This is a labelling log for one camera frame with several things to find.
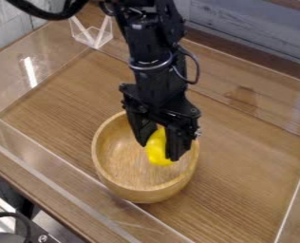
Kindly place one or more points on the brown wooden bowl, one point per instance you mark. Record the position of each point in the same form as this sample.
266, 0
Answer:
124, 169

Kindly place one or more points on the yellow lemon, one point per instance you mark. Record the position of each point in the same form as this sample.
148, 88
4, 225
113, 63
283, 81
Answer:
155, 148

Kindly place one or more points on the clear acrylic tray wall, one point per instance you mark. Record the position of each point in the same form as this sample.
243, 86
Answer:
57, 93

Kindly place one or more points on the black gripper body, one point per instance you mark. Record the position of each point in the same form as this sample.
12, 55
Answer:
159, 92

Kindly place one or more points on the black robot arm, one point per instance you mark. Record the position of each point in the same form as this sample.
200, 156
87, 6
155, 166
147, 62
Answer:
152, 28

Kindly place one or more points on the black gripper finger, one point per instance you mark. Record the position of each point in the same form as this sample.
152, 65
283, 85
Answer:
142, 124
179, 136

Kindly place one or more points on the black metal table frame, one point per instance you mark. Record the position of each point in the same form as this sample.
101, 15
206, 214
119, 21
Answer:
24, 223

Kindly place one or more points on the clear acrylic corner bracket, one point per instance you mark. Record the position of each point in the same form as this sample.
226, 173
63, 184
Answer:
91, 36

